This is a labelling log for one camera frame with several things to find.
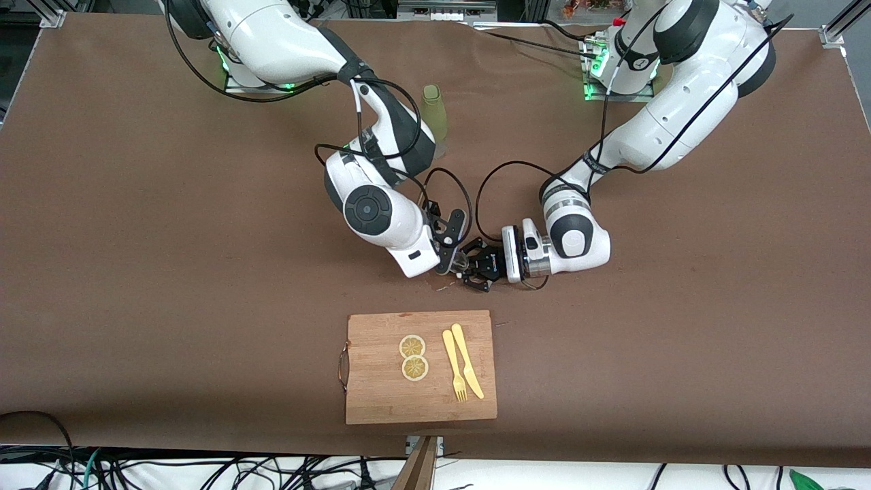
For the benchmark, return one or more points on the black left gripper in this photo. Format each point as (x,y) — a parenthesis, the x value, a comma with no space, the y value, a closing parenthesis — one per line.
(491,262)

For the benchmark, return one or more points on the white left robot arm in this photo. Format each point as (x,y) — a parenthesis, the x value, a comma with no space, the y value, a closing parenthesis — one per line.
(687,102)

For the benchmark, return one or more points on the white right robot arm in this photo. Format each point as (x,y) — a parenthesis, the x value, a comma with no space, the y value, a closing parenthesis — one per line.
(272,41)

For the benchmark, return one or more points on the yellow plastic knife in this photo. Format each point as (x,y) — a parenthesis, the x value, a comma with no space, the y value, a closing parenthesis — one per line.
(466,357)

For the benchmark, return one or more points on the yellow plastic fork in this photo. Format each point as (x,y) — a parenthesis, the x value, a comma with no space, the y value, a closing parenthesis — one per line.
(451,357)

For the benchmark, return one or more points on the lemon slice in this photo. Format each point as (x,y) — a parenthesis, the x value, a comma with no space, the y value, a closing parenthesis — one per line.
(415,369)
(412,346)

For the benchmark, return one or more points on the glass bottle with green sleeve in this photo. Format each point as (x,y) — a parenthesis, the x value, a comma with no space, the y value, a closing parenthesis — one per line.
(434,109)

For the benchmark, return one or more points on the wooden cutting board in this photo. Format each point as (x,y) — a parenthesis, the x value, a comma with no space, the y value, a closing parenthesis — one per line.
(381,395)

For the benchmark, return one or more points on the grey power strip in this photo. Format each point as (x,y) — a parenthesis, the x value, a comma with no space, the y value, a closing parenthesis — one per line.
(442,10)

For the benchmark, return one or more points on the brown table cover sheet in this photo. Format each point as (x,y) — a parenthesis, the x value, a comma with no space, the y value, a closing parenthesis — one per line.
(170,340)

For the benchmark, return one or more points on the green object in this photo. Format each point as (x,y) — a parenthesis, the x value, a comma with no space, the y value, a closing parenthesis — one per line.
(806,482)

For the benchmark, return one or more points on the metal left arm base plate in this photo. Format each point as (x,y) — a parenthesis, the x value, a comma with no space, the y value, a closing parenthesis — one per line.
(599,96)

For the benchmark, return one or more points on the brown wooden post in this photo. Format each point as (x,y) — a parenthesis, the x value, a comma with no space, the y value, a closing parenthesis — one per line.
(418,473)

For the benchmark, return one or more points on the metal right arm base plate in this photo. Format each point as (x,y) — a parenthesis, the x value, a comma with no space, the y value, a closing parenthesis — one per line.
(235,83)

